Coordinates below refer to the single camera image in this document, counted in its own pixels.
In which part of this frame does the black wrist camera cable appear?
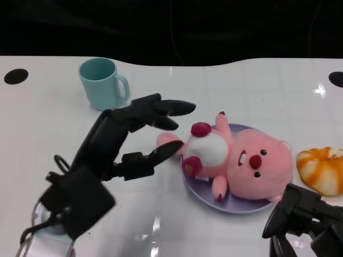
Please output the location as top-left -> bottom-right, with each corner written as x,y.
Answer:
20,207 -> 68,246

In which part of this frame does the teal plastic mug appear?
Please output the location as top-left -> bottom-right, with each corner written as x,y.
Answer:
78,57 -> 131,111

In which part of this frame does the black cable loop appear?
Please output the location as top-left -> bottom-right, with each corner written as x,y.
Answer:
53,154 -> 71,175

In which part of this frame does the pink plush doll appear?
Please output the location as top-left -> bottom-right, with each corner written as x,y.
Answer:
156,110 -> 294,203

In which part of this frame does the purple plastic plate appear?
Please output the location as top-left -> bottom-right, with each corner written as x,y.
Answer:
181,123 -> 277,214

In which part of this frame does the black cloth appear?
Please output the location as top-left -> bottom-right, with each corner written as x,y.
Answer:
0,0 -> 343,67

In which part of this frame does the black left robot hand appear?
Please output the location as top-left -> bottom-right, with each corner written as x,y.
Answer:
71,93 -> 196,183

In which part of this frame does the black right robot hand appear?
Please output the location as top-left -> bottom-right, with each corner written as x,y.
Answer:
262,183 -> 343,257

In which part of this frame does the orange and white bread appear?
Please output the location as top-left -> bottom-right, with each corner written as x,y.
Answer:
296,146 -> 343,198

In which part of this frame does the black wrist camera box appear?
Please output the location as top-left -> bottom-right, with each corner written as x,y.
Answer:
39,164 -> 116,240

